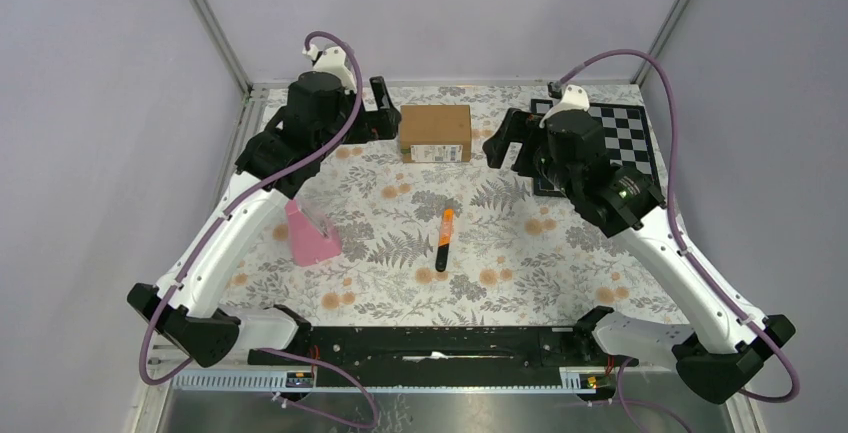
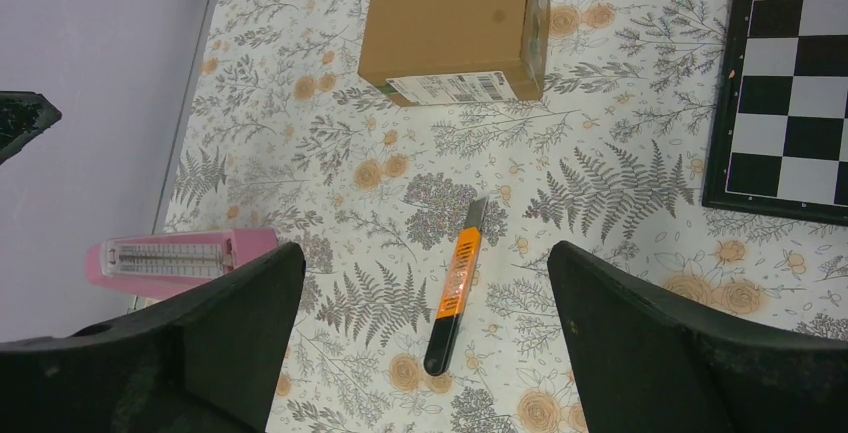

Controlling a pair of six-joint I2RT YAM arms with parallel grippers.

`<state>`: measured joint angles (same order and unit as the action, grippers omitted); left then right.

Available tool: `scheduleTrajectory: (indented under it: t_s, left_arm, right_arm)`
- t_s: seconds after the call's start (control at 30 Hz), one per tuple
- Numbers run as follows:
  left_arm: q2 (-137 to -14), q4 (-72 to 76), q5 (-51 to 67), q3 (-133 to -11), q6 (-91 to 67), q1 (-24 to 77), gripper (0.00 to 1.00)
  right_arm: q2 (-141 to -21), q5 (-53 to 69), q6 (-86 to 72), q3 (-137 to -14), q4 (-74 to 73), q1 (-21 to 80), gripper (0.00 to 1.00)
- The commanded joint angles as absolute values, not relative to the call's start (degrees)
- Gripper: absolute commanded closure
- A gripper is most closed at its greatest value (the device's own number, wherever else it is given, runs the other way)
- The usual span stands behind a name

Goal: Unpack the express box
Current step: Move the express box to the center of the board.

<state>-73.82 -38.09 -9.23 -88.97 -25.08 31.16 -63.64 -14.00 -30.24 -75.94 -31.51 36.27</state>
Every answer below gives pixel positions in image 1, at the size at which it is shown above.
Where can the floral patterned table mat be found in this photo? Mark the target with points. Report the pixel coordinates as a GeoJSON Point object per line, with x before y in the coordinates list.
{"type": "Point", "coordinates": [515, 258]}

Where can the orange black utility knife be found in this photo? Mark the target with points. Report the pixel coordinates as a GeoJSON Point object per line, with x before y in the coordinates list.
{"type": "Point", "coordinates": [445, 234]}

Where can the pink plastic bag package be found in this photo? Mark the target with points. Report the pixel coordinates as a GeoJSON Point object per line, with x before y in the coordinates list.
{"type": "Point", "coordinates": [313, 238]}

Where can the grey slotted cable duct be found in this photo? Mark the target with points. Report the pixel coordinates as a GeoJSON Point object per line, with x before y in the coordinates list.
{"type": "Point", "coordinates": [408, 379]}

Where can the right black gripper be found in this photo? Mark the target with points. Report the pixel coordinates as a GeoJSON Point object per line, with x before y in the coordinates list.
{"type": "Point", "coordinates": [517, 126]}

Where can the brown cardboard express box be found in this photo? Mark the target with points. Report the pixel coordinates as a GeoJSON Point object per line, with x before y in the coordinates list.
{"type": "Point", "coordinates": [435, 134]}

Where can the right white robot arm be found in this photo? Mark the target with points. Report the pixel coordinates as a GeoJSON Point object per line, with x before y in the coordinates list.
{"type": "Point", "coordinates": [726, 340]}

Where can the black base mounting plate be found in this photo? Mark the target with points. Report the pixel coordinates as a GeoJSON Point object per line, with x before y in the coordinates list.
{"type": "Point", "coordinates": [359, 350]}

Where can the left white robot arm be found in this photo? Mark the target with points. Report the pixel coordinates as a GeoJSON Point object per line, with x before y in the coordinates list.
{"type": "Point", "coordinates": [185, 305]}

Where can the black white chessboard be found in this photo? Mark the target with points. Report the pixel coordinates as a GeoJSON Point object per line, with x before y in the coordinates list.
{"type": "Point", "coordinates": [627, 136]}

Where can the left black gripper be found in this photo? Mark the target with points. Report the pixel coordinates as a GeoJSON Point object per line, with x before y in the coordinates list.
{"type": "Point", "coordinates": [377, 125]}

